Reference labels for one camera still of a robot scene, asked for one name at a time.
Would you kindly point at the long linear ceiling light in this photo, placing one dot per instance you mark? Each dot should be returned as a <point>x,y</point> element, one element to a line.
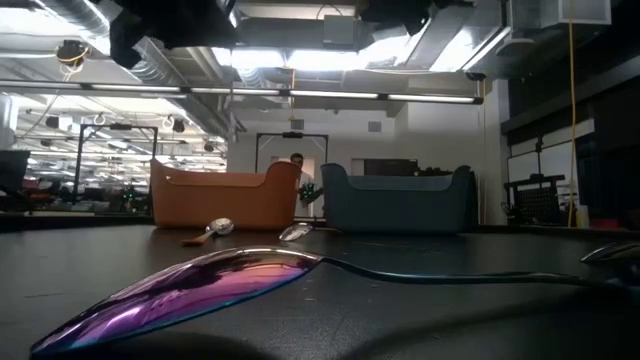
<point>430,98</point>

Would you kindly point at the black device green lights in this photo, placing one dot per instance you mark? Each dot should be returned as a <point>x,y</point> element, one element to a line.
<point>311,192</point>

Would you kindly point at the iridescent rainbow spoon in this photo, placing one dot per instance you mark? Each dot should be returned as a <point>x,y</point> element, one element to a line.
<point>200,292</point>
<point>615,251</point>

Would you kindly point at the grey ceiling unit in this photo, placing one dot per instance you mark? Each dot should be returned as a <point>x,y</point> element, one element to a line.
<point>341,31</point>

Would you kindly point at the large grey-blue plastic bin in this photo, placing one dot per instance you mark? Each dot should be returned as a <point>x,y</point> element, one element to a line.
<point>400,205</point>

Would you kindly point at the black monitor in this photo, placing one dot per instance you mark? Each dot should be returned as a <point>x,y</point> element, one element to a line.
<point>12,172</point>

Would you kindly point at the silver ventilation duct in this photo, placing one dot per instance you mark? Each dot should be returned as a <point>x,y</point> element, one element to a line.
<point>160,75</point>

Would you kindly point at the large orange plastic bin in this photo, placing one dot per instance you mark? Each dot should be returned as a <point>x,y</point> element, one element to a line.
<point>225,200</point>

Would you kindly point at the grey wall vent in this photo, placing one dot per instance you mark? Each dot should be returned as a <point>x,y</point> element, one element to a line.
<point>375,127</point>

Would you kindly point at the dark wall screen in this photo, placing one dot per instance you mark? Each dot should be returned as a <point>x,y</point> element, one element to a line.
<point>390,167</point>

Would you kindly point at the black equipment rack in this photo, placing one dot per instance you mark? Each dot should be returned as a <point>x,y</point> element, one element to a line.
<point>537,205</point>

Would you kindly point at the person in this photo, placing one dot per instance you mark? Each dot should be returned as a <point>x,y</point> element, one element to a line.
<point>305,182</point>

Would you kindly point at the black gantry frame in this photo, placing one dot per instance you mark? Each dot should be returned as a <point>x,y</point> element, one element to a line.
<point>292,135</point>
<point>120,127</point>

